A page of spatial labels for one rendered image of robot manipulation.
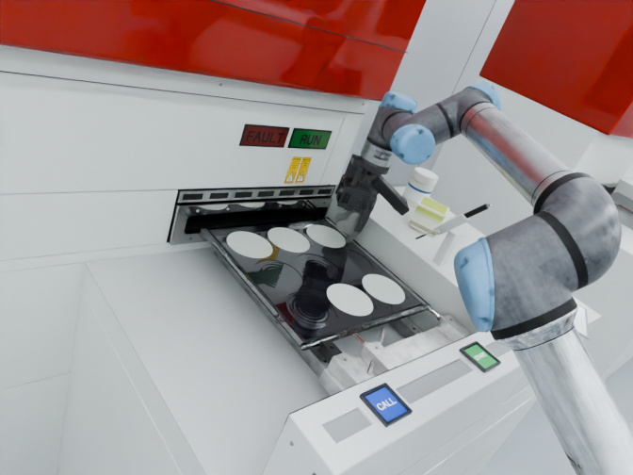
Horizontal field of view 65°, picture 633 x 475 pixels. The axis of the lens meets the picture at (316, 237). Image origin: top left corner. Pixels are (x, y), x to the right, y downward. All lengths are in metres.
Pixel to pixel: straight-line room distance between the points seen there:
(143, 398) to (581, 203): 0.71
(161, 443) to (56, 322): 0.39
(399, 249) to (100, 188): 0.65
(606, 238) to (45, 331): 0.99
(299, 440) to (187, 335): 0.34
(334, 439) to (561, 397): 0.29
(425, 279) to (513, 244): 0.48
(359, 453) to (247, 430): 0.22
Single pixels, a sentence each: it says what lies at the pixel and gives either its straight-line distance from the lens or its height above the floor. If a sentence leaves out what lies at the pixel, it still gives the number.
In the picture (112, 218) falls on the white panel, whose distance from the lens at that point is 1.01.
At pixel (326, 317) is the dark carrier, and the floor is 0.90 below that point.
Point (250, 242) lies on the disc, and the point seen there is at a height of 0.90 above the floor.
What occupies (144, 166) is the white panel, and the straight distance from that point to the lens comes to 0.97.
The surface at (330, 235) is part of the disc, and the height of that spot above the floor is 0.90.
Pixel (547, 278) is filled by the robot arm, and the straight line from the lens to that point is 0.69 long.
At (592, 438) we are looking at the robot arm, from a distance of 0.73.
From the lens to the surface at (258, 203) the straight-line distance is 1.14.
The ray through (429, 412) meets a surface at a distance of 0.77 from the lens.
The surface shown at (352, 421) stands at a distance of 0.69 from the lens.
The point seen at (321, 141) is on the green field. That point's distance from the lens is 1.18.
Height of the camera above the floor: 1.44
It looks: 27 degrees down
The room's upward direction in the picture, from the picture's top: 21 degrees clockwise
